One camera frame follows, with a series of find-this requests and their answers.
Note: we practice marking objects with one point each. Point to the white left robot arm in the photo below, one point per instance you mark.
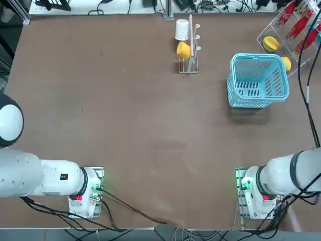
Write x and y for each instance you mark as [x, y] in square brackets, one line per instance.
[50, 175]

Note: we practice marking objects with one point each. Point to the blue plastic basket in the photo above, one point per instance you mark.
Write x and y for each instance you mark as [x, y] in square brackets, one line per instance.
[250, 100]

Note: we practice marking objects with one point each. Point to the yellow cup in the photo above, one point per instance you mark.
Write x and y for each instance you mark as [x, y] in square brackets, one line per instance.
[183, 50]

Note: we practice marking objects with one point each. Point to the teal snack packet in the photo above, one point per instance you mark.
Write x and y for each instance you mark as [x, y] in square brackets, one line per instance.
[319, 37]

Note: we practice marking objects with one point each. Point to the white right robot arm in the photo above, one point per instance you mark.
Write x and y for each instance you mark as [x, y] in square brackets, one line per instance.
[278, 173]

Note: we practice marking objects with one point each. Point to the aluminium camera post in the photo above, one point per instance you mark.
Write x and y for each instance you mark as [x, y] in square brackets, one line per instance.
[168, 8]

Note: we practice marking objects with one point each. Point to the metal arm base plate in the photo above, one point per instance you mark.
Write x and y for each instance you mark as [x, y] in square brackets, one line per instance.
[99, 173]
[239, 200]

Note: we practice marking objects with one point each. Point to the yellow round fruit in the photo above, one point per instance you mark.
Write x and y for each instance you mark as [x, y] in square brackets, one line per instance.
[286, 64]

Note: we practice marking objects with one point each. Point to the clear acrylic rack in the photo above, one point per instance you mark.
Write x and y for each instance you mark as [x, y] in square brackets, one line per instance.
[273, 30]

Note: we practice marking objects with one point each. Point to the white biscuit box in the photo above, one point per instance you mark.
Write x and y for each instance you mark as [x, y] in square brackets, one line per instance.
[302, 6]

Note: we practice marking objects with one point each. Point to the red drink bottle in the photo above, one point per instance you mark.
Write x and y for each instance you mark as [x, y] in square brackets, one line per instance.
[309, 39]
[286, 13]
[299, 26]

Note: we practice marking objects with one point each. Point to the white cup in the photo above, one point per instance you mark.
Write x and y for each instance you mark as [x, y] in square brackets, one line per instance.
[181, 28]

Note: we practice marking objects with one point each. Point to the yellow star fruit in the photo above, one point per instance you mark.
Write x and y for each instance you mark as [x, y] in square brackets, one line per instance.
[270, 44]

